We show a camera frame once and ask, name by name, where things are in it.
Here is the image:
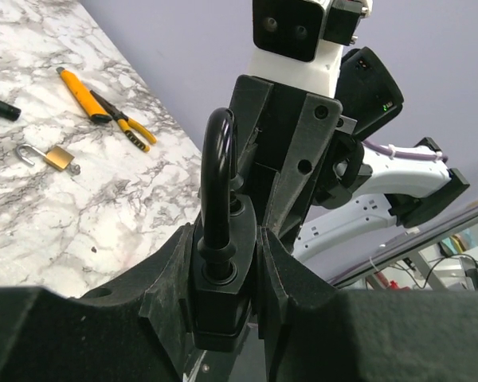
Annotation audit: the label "black padlock with key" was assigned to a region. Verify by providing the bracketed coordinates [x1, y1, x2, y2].
[189, 107, 257, 353]

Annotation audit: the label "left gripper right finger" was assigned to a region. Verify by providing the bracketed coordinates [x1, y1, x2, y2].
[257, 228, 478, 381]

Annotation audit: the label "brass padlock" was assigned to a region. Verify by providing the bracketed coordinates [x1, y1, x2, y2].
[14, 144, 74, 171]

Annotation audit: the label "yellow handled pliers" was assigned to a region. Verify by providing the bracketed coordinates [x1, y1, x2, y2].
[90, 90, 157, 153]

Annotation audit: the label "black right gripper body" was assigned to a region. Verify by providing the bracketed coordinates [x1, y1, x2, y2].
[312, 119, 372, 209]

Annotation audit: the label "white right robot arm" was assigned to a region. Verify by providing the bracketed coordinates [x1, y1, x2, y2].
[230, 43, 468, 260]

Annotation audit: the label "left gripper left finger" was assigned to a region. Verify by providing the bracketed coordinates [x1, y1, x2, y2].
[0, 225, 193, 381]

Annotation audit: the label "small silver key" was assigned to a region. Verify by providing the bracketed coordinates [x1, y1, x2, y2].
[68, 163, 80, 175]

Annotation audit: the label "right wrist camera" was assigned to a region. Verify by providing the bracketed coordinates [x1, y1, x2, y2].
[247, 0, 373, 98]

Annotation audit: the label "orange utility knife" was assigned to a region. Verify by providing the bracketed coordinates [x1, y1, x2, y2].
[57, 67, 112, 123]

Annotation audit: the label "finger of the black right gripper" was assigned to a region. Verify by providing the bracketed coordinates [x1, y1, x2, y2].
[229, 75, 343, 251]

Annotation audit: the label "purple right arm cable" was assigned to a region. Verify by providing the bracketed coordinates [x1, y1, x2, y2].
[360, 138, 447, 164]

